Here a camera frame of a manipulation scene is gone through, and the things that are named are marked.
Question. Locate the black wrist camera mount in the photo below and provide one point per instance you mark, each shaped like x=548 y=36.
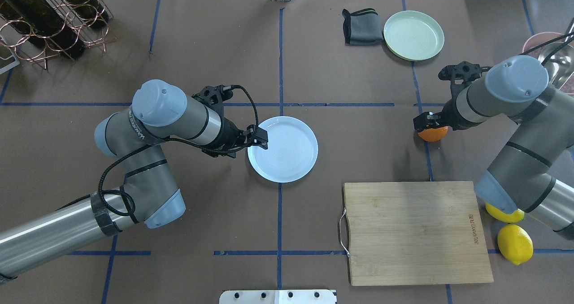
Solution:
x=214 y=97

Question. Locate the lower yellow lemon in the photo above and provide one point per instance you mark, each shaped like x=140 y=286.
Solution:
x=515 y=244

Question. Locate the light green plate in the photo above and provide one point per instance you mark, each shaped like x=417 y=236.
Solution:
x=413 y=35

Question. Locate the copper wire bottle rack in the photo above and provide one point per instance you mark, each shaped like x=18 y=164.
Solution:
x=31 y=48

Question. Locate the orange fruit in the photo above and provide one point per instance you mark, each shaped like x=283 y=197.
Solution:
x=433 y=134

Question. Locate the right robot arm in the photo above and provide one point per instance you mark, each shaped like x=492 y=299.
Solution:
x=518 y=178

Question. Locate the white wire cup rack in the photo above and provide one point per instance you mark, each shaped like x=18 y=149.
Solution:
x=8 y=59

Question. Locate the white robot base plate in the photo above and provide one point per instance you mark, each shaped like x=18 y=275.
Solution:
x=292 y=296

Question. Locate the pink bowl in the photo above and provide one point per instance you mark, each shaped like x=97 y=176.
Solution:
x=541 y=38

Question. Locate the bamboo cutting board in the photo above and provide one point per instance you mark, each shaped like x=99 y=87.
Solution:
x=415 y=233

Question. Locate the yellow lemon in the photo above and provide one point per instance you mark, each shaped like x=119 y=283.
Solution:
x=516 y=216
x=515 y=244

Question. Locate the grey folded cloth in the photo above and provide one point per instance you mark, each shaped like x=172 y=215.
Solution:
x=362 y=28

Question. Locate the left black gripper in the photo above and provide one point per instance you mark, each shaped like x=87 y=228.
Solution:
x=231 y=136

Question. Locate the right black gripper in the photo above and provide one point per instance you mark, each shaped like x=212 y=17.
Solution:
x=446 y=115

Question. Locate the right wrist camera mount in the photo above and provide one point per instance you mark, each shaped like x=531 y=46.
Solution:
x=462 y=74

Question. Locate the upper yellow lemon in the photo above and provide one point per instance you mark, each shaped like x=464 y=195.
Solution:
x=516 y=216

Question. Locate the dark green wine bottle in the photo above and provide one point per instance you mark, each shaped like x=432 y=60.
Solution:
x=47 y=23

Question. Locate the light blue plate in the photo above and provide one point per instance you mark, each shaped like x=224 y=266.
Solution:
x=291 y=153

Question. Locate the metal ice scoop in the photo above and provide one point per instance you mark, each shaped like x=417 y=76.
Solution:
x=557 y=58

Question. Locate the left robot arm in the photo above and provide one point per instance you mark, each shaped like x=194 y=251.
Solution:
x=139 y=186

